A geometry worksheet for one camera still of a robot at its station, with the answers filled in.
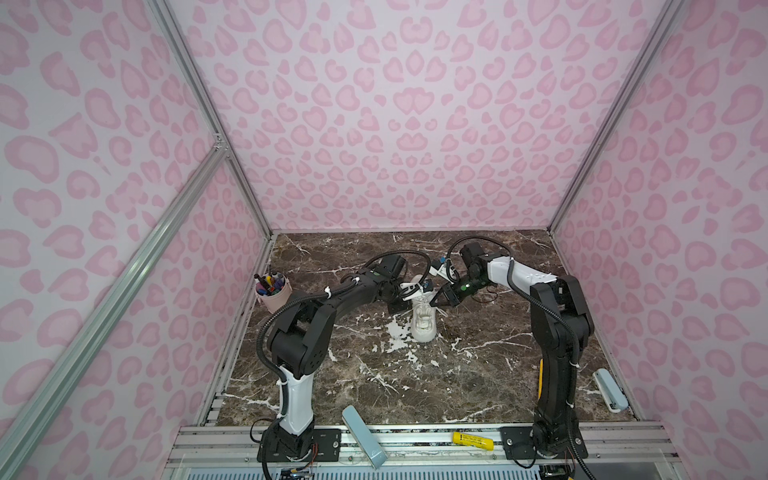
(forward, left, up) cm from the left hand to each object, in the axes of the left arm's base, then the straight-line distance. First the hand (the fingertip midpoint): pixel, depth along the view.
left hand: (408, 293), depth 95 cm
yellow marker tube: (-40, -11, -3) cm, 41 cm away
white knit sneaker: (-7, -4, 0) cm, 8 cm away
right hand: (-3, -9, +2) cm, 10 cm away
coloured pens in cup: (0, +42, +6) cm, 43 cm away
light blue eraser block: (-42, +10, -1) cm, 43 cm away
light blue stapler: (-31, -51, -3) cm, 60 cm away
